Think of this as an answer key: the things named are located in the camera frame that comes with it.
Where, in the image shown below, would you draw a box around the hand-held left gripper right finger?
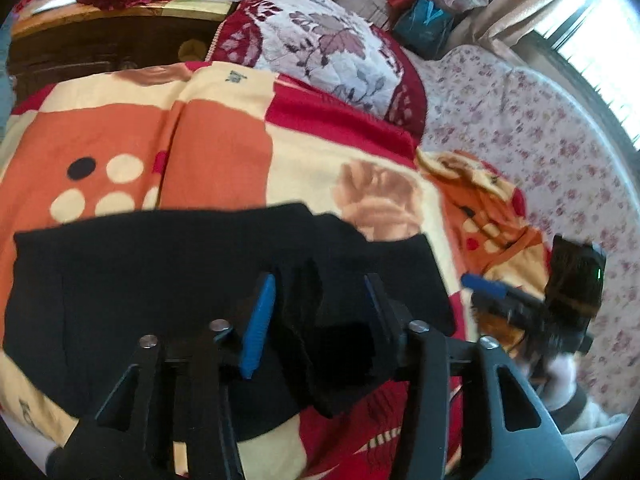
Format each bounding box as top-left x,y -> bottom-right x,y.
364,272 -> 581,480

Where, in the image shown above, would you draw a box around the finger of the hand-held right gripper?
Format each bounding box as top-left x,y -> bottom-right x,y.
460,272 -> 547,312

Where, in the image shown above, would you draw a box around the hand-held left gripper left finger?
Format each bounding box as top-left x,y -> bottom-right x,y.
95,272 -> 278,480

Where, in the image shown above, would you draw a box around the black pants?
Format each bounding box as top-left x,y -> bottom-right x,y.
2,201 -> 457,441

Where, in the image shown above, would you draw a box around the person's right forearm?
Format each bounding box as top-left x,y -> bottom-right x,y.
520,350 -> 626,436

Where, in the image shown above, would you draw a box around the floral bed sheet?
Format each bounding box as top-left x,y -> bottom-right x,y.
345,0 -> 633,411

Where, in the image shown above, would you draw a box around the printed fleece blanket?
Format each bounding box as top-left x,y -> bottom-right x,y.
0,60 -> 551,480

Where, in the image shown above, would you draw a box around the window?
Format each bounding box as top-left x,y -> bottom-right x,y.
530,0 -> 640,151

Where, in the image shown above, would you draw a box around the floral red white pillow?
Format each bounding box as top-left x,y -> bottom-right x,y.
212,0 -> 428,136

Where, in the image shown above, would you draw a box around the teal bag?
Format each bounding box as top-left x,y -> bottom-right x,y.
392,0 -> 456,59

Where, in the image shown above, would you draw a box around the beige curtain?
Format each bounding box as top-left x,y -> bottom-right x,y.
470,0 -> 596,61

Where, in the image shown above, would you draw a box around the wooden cabinet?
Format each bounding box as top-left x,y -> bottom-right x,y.
7,0 -> 238,92

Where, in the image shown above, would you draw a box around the black cable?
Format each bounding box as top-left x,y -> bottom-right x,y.
574,435 -> 616,462

